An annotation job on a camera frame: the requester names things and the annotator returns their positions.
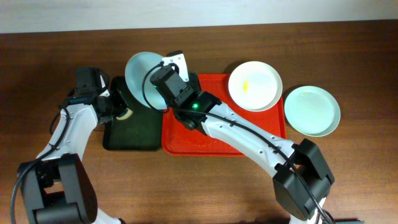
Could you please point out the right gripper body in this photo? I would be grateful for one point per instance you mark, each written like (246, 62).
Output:
(192, 81)

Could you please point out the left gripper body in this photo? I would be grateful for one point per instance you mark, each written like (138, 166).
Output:
(116, 101)

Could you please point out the green and yellow sponge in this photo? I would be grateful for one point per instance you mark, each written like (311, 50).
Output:
(125, 114)

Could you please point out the light blue plate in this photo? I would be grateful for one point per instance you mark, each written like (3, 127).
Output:
(135, 71)

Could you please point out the white plate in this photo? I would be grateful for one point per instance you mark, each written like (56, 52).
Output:
(255, 86)

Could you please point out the light green plate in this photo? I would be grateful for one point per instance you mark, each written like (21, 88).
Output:
(312, 111)

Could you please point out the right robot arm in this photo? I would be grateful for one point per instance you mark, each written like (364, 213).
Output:
(301, 177)

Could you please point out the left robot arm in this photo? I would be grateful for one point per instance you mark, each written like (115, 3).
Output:
(55, 187)

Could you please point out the black rectangular tray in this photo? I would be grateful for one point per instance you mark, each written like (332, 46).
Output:
(142, 131)

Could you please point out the red plastic tray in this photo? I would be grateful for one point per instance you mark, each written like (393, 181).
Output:
(179, 141)

